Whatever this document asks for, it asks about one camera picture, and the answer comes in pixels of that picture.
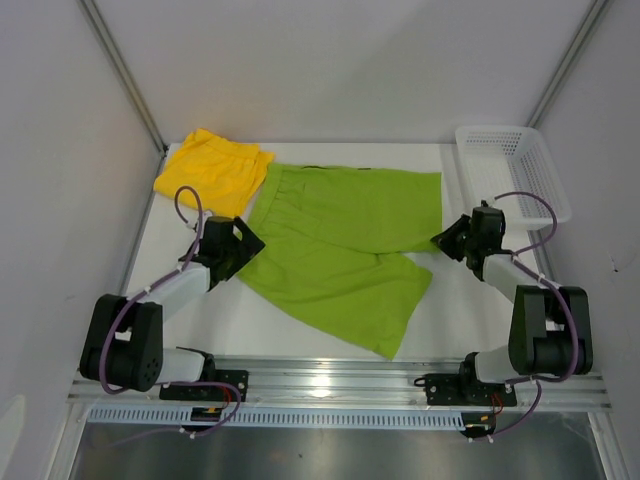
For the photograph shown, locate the yellow shorts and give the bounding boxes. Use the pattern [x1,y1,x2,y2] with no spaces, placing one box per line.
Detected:
[154,129,275,217]

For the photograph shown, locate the green shorts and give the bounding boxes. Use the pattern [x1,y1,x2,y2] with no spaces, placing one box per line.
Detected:
[239,164,443,359]

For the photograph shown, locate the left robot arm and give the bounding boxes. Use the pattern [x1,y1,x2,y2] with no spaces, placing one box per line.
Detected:
[79,216,265,400]

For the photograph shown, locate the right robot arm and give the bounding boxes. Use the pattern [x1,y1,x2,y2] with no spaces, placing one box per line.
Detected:
[431,205,593,404]

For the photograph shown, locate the white perforated plastic basket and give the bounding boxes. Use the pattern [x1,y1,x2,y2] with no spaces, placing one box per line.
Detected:
[455,125,572,231]

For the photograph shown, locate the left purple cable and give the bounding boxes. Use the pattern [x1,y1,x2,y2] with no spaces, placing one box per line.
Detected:
[99,185,242,449]

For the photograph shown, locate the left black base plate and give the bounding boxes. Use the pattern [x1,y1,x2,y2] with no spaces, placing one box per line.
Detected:
[159,369,250,402]

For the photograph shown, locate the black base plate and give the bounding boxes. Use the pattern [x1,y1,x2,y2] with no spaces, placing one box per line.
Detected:
[159,369,250,402]
[413,373,517,407]

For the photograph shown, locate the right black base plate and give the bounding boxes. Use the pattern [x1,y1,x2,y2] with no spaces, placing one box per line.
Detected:
[413,373,517,407]

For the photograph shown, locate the aluminium mounting rail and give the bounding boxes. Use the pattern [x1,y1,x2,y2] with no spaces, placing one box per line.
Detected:
[67,356,612,413]

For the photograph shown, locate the white slotted cable duct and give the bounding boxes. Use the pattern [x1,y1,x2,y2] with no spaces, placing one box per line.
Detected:
[88,405,465,431]

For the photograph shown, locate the right aluminium corner post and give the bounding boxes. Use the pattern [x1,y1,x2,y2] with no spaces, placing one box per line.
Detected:
[526,0,615,129]

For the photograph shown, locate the aluminium corner post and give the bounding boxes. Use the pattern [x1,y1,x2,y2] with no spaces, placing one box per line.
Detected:
[526,0,615,129]
[76,0,167,155]

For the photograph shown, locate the left aluminium corner post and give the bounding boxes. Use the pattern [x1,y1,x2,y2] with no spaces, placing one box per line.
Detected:
[76,0,167,155]

